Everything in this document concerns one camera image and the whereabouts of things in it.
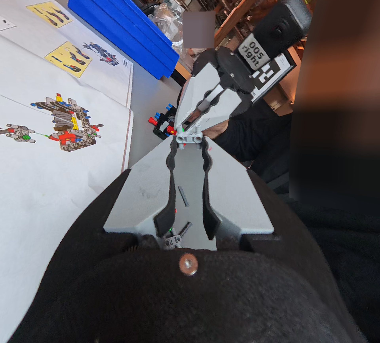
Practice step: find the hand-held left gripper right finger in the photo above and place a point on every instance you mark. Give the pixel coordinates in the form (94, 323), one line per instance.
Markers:
(237, 197)

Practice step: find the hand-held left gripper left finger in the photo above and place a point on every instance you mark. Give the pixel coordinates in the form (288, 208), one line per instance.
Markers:
(139, 200)

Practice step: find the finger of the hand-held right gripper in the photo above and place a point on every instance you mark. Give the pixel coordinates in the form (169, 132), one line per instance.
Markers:
(197, 87)
(222, 105)

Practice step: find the light grey lego connector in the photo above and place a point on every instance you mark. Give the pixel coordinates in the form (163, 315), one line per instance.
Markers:
(188, 138)

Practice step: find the person's right forearm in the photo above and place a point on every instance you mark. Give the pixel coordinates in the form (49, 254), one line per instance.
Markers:
(255, 135)

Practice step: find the dark grey lego axle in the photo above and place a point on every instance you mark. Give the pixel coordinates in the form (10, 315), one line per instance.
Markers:
(185, 229)
(184, 196)

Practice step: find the grey lego connector green pin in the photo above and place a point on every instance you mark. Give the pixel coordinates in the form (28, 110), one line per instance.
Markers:
(172, 241)

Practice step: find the black red lego assembly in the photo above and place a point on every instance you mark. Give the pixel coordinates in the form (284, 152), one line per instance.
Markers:
(161, 129)

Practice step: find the person's right hand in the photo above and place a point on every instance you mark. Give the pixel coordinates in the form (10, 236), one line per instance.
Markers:
(216, 130)

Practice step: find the crumpled clear plastic bag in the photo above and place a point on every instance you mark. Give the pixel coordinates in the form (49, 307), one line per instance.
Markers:
(166, 22)

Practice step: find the thick open instruction booklet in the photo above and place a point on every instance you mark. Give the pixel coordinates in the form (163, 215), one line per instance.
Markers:
(44, 185)

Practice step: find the blue plastic bin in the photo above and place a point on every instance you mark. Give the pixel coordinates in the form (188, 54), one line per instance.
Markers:
(118, 16)

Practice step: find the person's black clothing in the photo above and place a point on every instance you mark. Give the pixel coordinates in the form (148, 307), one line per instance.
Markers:
(341, 260)

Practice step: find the flat instruction booklet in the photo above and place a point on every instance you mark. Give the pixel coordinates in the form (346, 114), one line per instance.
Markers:
(35, 31)

